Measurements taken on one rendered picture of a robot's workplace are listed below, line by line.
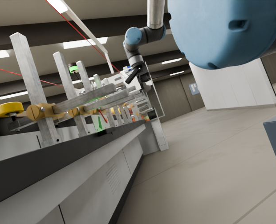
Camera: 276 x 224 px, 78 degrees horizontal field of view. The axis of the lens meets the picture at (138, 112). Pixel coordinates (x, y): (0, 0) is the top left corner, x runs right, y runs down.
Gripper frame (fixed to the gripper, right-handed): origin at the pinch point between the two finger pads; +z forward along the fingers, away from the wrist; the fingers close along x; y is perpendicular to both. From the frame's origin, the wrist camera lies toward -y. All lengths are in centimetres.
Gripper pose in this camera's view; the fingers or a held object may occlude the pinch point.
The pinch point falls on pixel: (144, 95)
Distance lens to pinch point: 109.4
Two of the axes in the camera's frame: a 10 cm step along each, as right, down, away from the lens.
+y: 9.3, -3.4, -1.3
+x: 1.4, 0.1, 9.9
